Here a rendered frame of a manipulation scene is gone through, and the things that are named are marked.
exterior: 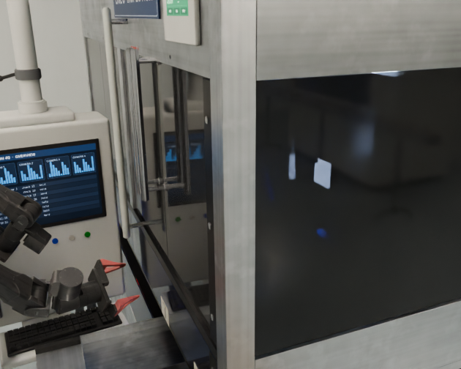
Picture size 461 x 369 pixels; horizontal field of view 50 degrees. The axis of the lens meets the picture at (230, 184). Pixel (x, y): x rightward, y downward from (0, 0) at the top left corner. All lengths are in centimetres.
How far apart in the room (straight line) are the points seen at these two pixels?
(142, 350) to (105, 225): 54
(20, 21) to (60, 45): 452
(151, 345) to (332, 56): 114
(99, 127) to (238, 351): 108
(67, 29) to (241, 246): 557
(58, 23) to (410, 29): 557
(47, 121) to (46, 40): 454
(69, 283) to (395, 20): 89
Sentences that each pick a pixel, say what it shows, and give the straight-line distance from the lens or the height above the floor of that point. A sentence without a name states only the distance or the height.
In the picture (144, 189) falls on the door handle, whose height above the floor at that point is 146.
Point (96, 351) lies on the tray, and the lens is 173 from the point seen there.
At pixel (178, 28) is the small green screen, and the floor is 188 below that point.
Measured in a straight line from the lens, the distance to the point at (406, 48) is 105.
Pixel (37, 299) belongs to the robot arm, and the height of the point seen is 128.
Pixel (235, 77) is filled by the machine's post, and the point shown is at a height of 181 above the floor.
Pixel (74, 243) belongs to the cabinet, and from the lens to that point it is 199.
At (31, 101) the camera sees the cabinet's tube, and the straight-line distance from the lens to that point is 188.
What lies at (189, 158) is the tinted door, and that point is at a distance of 111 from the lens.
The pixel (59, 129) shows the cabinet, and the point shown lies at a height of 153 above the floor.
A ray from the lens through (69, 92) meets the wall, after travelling 643.
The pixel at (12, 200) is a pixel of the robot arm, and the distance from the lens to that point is 157.
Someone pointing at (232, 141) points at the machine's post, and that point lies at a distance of 88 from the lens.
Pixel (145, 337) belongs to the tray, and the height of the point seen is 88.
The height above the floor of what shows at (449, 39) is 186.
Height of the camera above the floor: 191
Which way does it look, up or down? 19 degrees down
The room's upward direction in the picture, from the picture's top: 1 degrees counter-clockwise
